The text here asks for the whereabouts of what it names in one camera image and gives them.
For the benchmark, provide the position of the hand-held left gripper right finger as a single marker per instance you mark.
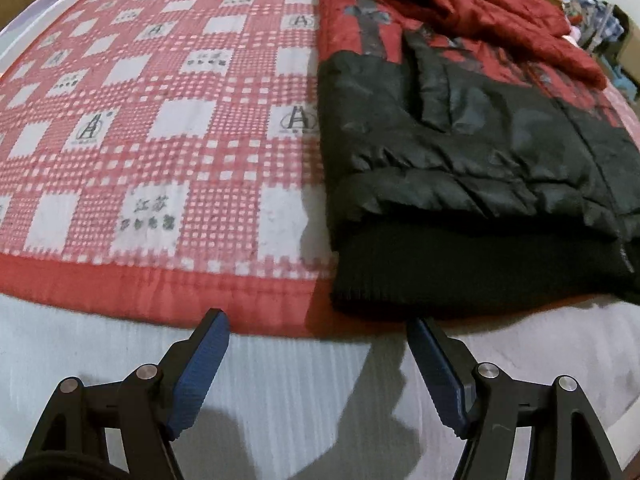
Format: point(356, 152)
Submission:
point(440, 375)

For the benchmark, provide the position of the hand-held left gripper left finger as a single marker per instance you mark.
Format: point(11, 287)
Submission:
point(200, 370)

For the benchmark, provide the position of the red and black padded jacket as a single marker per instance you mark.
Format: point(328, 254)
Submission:
point(450, 135)

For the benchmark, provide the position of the pink purple patchwork bed sheet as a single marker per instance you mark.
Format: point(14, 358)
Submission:
point(310, 400)

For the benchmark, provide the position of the red checked blanket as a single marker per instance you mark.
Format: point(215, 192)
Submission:
point(175, 135)

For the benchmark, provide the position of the large cardboard box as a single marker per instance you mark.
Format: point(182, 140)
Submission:
point(625, 32)

